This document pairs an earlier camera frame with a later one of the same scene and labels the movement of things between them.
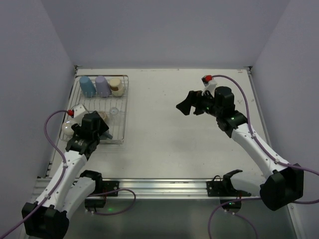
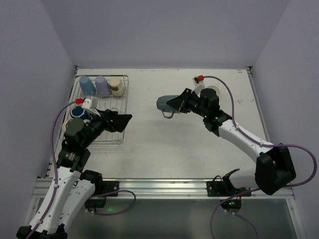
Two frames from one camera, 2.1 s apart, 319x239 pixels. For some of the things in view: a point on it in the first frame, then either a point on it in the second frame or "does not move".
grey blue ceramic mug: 106,135 → 167,110
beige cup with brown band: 116,87 does not move
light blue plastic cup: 87,88 does not move
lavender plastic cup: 102,88 does not move
